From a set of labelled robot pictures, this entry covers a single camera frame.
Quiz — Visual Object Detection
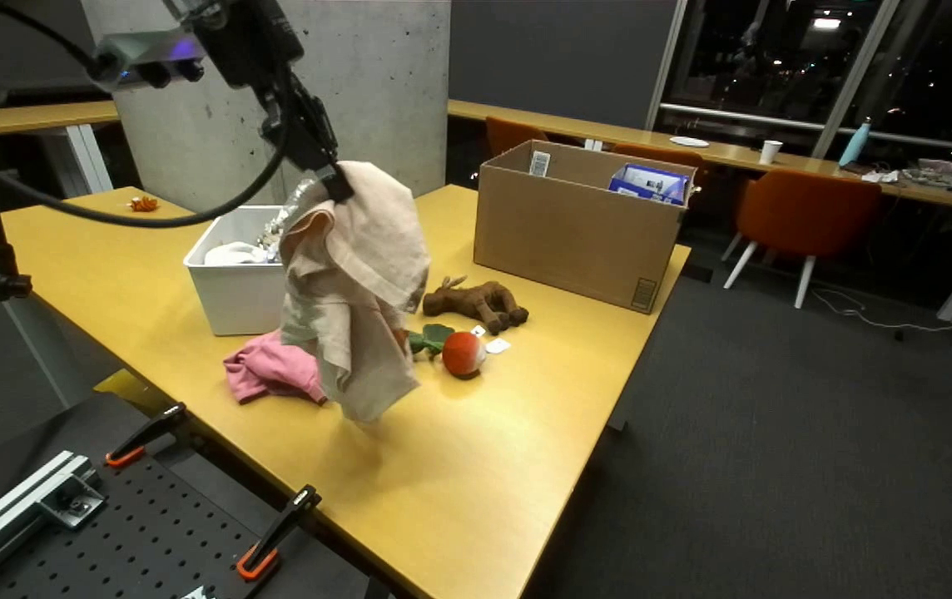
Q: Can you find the orange chair with white legs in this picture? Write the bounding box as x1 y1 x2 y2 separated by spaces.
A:
719 168 885 311

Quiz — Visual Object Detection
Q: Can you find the white floor cable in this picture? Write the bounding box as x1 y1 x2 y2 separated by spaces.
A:
818 290 952 339

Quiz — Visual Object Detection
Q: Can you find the grey concrete pillar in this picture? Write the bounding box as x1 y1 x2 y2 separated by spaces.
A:
79 0 452 219

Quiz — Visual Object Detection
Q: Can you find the aluminium rail profile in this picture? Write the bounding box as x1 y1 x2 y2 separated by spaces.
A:
0 446 105 580

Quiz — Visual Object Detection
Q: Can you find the white window frame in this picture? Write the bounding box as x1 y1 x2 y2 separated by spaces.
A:
643 0 952 161

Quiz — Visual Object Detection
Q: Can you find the pink cloth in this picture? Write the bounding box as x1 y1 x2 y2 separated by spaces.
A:
220 330 330 410

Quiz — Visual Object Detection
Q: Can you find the small wooden side desk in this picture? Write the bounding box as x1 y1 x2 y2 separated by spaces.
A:
0 97 125 199

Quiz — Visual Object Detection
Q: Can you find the red radish plush toy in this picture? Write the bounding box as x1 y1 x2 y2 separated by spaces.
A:
403 318 511 384

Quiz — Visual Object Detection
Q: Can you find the pile of papers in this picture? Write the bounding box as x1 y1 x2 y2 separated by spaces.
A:
859 155 952 193

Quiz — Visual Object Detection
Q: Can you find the long wooden desk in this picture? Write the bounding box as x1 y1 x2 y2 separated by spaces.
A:
446 97 952 359

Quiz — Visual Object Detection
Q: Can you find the folded white towel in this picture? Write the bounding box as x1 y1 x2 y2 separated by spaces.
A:
203 230 280 270

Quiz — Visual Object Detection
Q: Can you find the blue package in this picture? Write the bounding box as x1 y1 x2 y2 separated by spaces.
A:
606 164 694 210

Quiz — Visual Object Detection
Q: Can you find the black clamp with orange handle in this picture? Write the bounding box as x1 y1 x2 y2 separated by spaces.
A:
234 481 322 585
103 402 190 473

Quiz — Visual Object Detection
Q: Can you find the brown moose plush toy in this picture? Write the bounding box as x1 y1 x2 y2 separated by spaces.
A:
418 275 532 339

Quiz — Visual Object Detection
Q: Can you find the large cardboard box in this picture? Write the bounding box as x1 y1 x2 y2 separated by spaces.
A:
469 136 703 315

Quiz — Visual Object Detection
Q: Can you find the white plastic laundry basket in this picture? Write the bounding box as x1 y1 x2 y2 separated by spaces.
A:
184 202 301 339

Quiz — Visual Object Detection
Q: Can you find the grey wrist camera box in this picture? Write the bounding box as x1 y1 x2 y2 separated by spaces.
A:
94 31 210 92

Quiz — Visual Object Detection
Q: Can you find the beige cloth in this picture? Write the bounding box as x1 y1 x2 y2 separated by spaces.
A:
274 161 436 428

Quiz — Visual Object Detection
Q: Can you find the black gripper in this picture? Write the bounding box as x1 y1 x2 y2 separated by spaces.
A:
198 0 358 202

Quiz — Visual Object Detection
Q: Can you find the black perforated mounting board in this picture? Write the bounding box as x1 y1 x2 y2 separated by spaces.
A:
0 391 388 599

